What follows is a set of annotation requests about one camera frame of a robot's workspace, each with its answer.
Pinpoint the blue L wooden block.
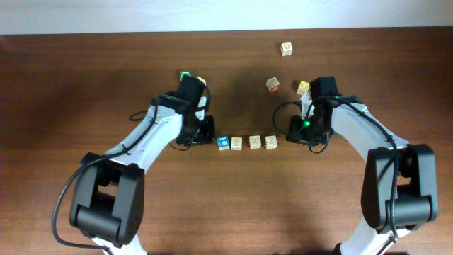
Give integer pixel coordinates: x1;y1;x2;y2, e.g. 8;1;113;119
217;136;230;151

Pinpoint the plain J wooden block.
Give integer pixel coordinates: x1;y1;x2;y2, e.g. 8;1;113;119
231;137;243;150

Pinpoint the red A wooden block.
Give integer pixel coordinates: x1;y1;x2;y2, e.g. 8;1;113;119
265;135;277;149

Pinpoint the butterfly I wooden block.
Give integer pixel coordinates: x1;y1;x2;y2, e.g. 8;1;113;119
249;135;261;149

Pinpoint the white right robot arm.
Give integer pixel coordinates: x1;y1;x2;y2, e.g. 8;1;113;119
287;93;439;254

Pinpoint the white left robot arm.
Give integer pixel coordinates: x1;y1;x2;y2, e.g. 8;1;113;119
68;91;214;254

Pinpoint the yellow wooden block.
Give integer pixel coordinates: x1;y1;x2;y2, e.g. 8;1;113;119
297;81;310;95

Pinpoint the red 6 wooden block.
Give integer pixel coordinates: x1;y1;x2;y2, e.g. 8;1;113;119
197;76;207;86

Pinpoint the green R wooden block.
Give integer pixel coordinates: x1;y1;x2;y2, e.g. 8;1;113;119
180;71;191;79

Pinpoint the red O wooden block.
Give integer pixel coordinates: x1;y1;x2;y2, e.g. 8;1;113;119
265;76;280;92

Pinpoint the far red wooden block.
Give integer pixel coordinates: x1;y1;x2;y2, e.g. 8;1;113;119
280;42;293;56

